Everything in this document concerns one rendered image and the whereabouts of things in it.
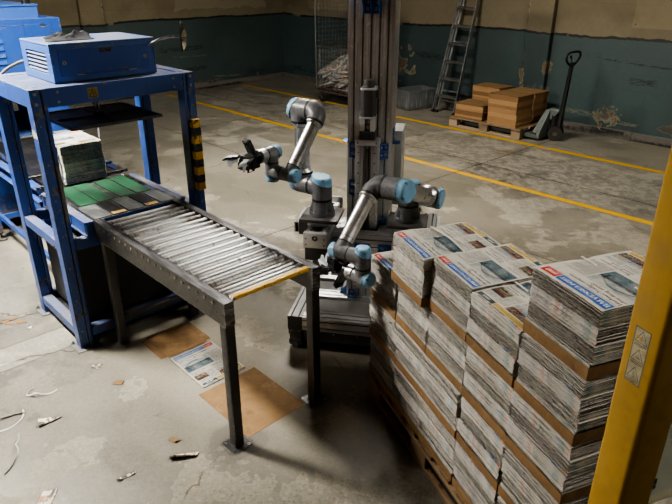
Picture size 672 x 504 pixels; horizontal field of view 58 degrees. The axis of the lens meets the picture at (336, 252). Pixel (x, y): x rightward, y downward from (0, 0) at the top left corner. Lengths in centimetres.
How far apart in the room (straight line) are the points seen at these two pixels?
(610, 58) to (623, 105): 65
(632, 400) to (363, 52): 247
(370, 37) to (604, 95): 637
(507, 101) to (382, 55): 561
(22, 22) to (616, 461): 539
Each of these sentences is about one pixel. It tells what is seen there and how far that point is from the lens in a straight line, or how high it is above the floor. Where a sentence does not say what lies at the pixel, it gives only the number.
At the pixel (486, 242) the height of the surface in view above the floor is 106.
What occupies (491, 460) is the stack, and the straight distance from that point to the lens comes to 240.
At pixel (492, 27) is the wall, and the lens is 1026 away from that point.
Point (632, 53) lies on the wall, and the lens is 926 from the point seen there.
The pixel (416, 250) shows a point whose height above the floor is 106.
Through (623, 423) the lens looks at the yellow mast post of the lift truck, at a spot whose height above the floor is 121.
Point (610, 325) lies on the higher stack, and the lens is 179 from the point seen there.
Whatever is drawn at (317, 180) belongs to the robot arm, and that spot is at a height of 104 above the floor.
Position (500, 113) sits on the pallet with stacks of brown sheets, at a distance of 897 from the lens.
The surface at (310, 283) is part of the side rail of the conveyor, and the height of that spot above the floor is 72.
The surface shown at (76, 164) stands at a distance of 446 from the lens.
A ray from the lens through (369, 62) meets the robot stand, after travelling 342.
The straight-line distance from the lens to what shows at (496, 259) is 247.
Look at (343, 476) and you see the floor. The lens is 296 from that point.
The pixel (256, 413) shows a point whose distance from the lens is 331.
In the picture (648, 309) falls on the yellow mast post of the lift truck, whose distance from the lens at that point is 134.
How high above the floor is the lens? 209
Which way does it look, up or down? 25 degrees down
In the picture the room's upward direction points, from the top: straight up
